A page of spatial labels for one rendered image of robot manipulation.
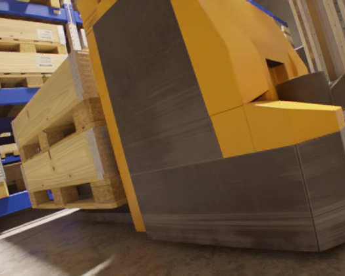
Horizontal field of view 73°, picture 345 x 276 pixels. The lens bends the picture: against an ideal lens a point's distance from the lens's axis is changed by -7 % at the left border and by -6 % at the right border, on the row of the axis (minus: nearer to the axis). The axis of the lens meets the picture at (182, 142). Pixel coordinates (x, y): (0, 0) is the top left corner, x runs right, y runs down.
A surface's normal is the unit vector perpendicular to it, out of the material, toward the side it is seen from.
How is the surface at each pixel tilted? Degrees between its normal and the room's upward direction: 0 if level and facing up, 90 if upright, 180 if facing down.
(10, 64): 90
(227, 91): 90
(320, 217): 90
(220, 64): 90
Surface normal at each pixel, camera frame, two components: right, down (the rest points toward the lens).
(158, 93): -0.64, 0.18
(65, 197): 0.72, -0.19
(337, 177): 0.07, -0.01
